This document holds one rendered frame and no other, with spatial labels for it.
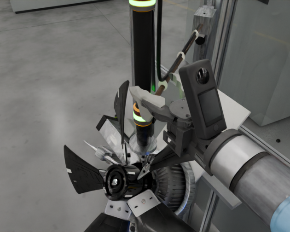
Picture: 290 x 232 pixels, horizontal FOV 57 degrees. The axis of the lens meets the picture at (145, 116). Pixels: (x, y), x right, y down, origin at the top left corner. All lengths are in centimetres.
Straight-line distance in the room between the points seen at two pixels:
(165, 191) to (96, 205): 139
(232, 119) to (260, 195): 65
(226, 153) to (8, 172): 247
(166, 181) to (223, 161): 59
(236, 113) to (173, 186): 34
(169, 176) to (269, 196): 63
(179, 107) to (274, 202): 20
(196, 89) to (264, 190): 16
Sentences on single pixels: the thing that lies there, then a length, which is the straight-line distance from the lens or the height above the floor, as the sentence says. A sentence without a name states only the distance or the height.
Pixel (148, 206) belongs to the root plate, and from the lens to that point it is 89.
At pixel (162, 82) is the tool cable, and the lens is 70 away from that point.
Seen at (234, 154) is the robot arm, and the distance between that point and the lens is 38.
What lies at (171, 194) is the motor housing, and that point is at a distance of 98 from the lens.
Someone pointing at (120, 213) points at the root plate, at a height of 110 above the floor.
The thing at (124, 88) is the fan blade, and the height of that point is 140.
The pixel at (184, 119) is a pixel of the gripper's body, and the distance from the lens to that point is 43.
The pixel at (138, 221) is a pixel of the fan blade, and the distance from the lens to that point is 86.
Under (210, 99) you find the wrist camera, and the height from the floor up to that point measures 171.
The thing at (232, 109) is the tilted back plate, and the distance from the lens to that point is 101.
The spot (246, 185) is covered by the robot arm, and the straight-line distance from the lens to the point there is 38.
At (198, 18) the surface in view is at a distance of 109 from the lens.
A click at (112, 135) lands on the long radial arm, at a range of 118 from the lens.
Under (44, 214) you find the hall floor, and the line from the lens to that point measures 236.
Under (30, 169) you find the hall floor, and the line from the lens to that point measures 268.
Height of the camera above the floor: 195
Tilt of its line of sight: 41 degrees down
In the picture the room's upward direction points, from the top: straight up
